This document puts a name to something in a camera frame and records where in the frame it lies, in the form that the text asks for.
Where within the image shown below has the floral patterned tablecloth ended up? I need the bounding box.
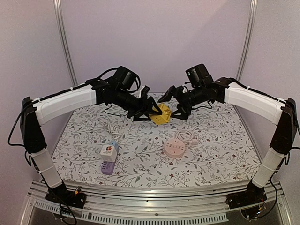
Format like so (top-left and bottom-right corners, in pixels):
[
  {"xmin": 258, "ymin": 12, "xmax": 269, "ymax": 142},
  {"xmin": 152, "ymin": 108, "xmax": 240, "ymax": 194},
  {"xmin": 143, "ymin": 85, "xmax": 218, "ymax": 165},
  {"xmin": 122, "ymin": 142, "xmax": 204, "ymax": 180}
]
[{"xmin": 52, "ymin": 102, "xmax": 260, "ymax": 188}]

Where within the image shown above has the aluminium table front rail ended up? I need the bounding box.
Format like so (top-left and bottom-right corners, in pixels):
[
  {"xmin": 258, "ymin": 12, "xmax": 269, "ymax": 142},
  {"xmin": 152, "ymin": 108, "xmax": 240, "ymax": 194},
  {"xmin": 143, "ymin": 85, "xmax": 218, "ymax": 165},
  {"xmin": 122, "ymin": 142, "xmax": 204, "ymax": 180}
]
[{"xmin": 20, "ymin": 181, "xmax": 293, "ymax": 225}]

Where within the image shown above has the white cube socket adapter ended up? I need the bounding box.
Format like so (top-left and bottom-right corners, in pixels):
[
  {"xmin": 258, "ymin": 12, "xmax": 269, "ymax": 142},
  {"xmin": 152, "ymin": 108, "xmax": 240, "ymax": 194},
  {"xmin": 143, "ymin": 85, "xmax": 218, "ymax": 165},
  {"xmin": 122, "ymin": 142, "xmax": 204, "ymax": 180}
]
[{"xmin": 100, "ymin": 145, "xmax": 117, "ymax": 163}]

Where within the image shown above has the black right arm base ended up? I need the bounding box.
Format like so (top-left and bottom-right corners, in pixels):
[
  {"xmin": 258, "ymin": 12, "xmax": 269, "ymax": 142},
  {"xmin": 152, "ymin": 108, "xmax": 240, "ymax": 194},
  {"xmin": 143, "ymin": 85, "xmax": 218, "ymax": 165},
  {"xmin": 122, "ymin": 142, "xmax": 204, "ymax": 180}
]
[{"xmin": 225, "ymin": 180, "xmax": 267, "ymax": 209}]

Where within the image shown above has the aluminium frame post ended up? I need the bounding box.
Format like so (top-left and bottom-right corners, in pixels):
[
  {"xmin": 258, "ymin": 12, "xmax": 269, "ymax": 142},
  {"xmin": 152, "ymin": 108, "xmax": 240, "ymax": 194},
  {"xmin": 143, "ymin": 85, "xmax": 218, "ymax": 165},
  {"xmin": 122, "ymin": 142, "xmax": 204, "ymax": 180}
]
[
  {"xmin": 236, "ymin": 0, "xmax": 258, "ymax": 82},
  {"xmin": 53, "ymin": 0, "xmax": 78, "ymax": 86}
]

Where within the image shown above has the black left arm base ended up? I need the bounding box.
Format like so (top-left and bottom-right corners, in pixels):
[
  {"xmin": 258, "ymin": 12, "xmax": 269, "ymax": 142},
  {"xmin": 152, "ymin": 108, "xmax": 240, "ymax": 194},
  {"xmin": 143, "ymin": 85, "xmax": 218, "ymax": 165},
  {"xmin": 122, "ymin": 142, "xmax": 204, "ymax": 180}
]
[{"xmin": 45, "ymin": 182, "xmax": 87, "ymax": 209}]

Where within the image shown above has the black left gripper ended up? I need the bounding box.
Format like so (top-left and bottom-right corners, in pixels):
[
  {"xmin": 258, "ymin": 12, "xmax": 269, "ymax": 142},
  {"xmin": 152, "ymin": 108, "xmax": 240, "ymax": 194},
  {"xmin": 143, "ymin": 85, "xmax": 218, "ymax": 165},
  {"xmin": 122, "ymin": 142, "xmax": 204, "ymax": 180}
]
[{"xmin": 114, "ymin": 88, "xmax": 163, "ymax": 122}]

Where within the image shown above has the round pink power strip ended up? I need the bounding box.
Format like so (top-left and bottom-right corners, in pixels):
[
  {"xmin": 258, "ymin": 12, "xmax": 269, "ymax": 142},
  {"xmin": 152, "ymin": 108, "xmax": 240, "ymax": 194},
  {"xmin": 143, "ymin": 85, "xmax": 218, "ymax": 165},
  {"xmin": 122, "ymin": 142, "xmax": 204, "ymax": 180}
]
[{"xmin": 164, "ymin": 138, "xmax": 186, "ymax": 158}]

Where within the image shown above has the blue cube plug adapter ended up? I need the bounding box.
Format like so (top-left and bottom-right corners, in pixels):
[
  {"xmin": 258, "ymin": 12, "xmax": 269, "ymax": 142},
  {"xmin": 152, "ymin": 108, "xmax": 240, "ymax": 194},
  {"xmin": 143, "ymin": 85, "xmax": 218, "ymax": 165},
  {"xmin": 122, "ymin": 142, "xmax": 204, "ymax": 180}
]
[{"xmin": 110, "ymin": 140, "xmax": 120, "ymax": 153}]

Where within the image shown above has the yellow cube socket adapter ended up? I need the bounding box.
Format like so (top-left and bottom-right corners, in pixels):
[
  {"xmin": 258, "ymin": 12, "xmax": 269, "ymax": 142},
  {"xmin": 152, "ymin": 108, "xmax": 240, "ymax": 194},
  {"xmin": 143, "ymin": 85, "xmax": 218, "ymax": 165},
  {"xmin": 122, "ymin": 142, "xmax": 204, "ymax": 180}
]
[{"xmin": 150, "ymin": 103, "xmax": 172, "ymax": 125}]

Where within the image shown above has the coiled white power cable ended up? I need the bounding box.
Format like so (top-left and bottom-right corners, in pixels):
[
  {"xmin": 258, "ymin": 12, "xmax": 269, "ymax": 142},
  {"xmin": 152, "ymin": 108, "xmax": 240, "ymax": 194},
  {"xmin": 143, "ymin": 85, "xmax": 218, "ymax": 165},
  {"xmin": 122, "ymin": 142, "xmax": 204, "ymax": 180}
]
[{"xmin": 104, "ymin": 124, "xmax": 124, "ymax": 141}]

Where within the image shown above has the coiled pink power cable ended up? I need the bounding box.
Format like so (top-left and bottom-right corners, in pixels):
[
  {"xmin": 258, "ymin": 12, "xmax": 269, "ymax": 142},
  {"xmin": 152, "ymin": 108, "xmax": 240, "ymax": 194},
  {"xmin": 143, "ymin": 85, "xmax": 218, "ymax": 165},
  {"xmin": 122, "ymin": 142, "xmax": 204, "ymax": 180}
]
[{"xmin": 174, "ymin": 130, "xmax": 199, "ymax": 146}]

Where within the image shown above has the right aluminium frame post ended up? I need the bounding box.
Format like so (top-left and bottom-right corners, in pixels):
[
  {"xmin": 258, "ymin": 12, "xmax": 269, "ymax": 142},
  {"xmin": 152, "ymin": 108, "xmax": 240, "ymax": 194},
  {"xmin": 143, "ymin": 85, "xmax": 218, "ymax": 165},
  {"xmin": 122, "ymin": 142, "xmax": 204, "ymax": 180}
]
[{"xmin": 236, "ymin": 0, "xmax": 258, "ymax": 82}]

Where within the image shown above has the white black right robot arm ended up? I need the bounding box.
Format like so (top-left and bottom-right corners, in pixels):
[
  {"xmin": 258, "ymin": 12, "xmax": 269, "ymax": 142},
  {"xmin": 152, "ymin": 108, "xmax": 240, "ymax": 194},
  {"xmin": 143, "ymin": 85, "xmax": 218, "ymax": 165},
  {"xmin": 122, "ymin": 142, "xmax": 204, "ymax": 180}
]
[{"xmin": 168, "ymin": 64, "xmax": 299, "ymax": 204}]

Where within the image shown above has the purple power strip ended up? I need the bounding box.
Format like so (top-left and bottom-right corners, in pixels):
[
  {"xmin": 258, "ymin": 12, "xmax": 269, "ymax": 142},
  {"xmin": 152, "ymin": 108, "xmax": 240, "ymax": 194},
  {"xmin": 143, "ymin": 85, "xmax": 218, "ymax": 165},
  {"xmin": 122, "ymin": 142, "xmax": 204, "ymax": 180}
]
[{"xmin": 101, "ymin": 161, "xmax": 115, "ymax": 175}]

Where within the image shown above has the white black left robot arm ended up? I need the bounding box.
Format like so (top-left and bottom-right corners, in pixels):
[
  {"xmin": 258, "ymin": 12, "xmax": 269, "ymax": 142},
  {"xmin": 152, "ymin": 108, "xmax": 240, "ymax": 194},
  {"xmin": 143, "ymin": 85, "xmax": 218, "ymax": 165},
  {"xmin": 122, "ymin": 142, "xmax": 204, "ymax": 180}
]
[{"xmin": 15, "ymin": 66, "xmax": 162, "ymax": 203}]

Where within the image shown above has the left aluminium frame post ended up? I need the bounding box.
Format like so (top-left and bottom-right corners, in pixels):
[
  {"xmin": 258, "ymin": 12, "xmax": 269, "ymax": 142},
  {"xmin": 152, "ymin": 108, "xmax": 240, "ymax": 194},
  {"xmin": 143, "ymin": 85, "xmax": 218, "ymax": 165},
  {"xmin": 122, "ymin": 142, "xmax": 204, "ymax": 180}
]
[{"xmin": 53, "ymin": 0, "xmax": 78, "ymax": 86}]

